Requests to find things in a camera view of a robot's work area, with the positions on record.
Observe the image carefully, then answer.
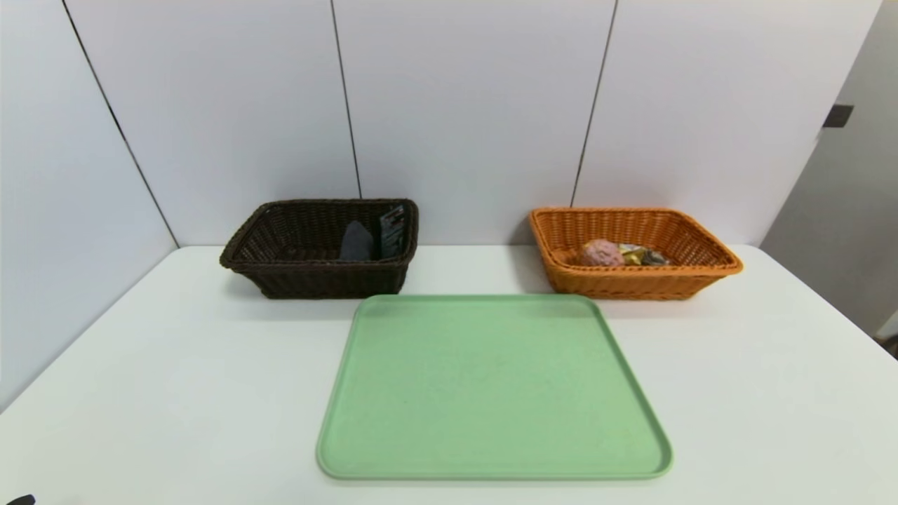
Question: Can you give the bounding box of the black cosmetic tube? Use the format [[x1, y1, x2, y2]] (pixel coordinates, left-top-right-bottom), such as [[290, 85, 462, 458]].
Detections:
[[379, 204, 408, 260]]

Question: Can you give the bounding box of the grey cloth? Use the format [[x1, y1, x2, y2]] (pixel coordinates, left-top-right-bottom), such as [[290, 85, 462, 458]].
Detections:
[[340, 220, 375, 262]]

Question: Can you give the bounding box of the round pink-topped bun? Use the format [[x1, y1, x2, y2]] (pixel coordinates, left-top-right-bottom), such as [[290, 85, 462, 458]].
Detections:
[[580, 238, 625, 268]]

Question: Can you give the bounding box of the gold snack roll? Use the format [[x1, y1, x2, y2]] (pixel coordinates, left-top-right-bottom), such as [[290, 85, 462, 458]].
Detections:
[[617, 243, 671, 267]]

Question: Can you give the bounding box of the dark brown wicker basket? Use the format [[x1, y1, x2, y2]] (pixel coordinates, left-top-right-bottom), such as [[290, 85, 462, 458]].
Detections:
[[220, 198, 420, 300]]

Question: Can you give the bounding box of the orange wicker basket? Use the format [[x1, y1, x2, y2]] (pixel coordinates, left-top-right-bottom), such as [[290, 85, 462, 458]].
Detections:
[[529, 207, 744, 301]]

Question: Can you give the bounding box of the light green plastic tray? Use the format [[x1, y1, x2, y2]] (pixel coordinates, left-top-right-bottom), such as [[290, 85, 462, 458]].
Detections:
[[316, 294, 674, 481]]

